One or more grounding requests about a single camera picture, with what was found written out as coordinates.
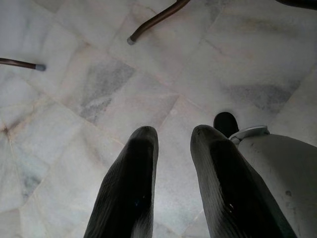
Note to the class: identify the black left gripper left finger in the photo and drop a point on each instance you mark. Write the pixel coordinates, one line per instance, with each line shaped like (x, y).
(128, 188)

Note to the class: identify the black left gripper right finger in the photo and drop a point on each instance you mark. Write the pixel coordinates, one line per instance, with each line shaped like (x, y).
(230, 193)

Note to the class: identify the black robot left foot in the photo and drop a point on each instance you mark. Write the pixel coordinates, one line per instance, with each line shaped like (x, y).
(224, 122)

